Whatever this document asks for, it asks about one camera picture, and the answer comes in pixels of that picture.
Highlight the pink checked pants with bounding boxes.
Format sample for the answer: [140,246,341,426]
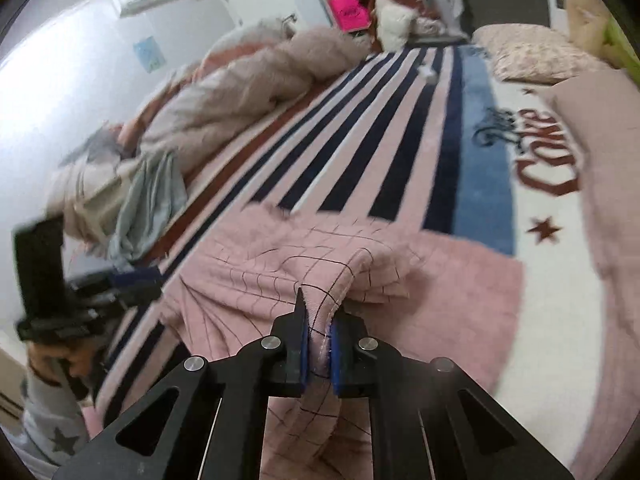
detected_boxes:
[160,204,423,479]

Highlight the left forearm star sleeve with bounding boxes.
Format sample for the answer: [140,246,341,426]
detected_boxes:
[10,367,91,479]

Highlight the person left hand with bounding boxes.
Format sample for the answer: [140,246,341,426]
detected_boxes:
[27,339,99,384]

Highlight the light blue garment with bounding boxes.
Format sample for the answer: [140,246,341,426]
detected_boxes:
[106,152,188,268]

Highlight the striped plush bed blanket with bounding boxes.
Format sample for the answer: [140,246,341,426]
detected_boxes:
[94,46,605,471]

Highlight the beige pink rolled duvet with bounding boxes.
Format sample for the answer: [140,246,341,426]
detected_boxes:
[46,18,369,251]

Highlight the bright pink bag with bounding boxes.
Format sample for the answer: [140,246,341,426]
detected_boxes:
[329,0,370,32]

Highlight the floral pillow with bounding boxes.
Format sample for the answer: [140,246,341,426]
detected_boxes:
[472,23,610,84]

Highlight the clothes pile on chair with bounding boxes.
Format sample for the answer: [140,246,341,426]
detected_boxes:
[358,0,447,53]

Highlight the dark grey bookshelf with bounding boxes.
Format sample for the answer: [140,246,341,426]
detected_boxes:
[456,0,551,42]

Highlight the green avocado plush toy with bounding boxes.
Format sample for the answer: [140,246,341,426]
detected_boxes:
[603,18,640,84]

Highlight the brown plush toy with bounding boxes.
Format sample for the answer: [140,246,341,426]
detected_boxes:
[565,0,611,58]

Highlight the blue wall poster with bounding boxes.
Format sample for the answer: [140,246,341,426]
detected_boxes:
[134,37,166,74]

